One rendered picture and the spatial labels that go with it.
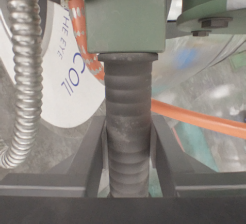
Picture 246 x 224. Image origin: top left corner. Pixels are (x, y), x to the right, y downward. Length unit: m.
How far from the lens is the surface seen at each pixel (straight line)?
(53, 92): 0.69
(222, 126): 0.18
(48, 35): 0.61
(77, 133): 0.64
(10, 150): 0.19
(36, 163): 1.38
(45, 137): 1.40
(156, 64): 0.42
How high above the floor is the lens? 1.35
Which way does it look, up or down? 49 degrees down
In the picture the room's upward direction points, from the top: 69 degrees clockwise
